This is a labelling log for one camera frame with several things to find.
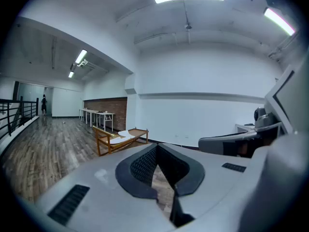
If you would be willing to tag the white slipper tan trim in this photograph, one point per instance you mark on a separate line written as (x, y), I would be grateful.
(118, 140)

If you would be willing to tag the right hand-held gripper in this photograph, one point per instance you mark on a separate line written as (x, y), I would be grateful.
(297, 100)

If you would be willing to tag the black metal railing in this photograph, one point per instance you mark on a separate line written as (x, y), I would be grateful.
(37, 106)

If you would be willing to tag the ceiling sprinkler pipe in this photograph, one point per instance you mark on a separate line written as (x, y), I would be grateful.
(188, 26)

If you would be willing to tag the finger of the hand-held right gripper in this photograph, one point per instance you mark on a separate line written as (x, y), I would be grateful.
(212, 145)

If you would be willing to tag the white desk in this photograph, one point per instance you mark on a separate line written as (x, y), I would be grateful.
(242, 127)

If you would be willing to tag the white ceiling pipe fitting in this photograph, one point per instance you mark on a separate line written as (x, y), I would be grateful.
(84, 62)

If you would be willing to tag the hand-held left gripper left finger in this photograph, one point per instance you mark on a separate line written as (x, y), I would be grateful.
(101, 190)

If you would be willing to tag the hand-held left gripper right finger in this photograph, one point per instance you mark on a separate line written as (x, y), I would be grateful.
(212, 178)

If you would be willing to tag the white folding stool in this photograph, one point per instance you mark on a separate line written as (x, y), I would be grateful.
(108, 118)

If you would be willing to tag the white table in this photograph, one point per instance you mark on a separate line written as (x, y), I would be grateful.
(91, 111)
(106, 113)
(82, 109)

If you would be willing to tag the wooden shoe rack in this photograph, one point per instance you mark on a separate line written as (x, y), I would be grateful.
(138, 132)

